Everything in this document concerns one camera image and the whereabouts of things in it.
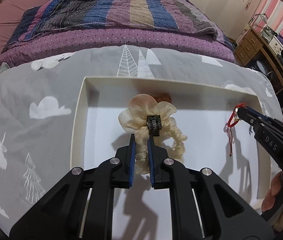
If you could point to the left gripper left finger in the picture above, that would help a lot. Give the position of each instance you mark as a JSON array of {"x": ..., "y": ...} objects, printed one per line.
[{"x": 80, "y": 205}]

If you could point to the wooden desk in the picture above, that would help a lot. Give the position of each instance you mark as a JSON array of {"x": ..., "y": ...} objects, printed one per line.
[{"x": 254, "y": 47}]

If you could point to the striped purple blue quilt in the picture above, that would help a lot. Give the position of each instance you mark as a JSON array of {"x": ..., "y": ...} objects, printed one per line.
[{"x": 60, "y": 26}]

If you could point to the cream organza scrunchie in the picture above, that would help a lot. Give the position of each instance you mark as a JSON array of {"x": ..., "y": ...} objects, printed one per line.
[{"x": 147, "y": 117}]

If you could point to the white shallow tray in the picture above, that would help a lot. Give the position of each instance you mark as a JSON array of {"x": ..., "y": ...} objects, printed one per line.
[{"x": 202, "y": 113}]

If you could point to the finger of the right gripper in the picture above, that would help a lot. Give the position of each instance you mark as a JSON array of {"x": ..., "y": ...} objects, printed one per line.
[
  {"x": 241, "y": 115},
  {"x": 252, "y": 115}
]

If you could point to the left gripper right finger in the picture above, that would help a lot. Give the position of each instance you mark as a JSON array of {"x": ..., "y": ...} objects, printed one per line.
[{"x": 202, "y": 205}]

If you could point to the grey printed bed sheet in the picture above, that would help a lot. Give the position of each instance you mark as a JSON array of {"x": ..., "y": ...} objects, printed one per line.
[{"x": 38, "y": 103}]

